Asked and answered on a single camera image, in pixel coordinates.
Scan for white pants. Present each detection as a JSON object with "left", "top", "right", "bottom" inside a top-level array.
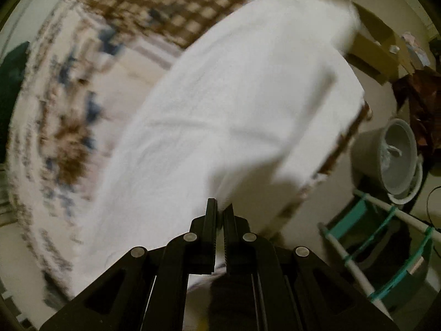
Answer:
[{"left": 70, "top": 0, "right": 366, "bottom": 299}]

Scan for teal and white rack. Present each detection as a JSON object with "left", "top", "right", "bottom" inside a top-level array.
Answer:
[{"left": 318, "top": 191, "right": 440, "bottom": 317}]

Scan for grey plastic bucket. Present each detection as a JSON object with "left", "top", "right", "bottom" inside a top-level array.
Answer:
[{"left": 350, "top": 118, "right": 422, "bottom": 205}]

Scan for floral brown checkered blanket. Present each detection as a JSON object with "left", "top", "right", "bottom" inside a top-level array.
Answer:
[{"left": 7, "top": 0, "right": 369, "bottom": 299}]

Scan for dark red cloth pile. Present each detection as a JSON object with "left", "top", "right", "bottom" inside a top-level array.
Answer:
[{"left": 392, "top": 66, "right": 440, "bottom": 150}]

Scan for open cardboard box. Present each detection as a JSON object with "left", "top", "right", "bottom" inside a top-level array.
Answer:
[{"left": 346, "top": 3, "right": 415, "bottom": 84}]

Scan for black cable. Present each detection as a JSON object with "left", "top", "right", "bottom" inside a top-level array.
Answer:
[{"left": 425, "top": 185, "right": 441, "bottom": 230}]

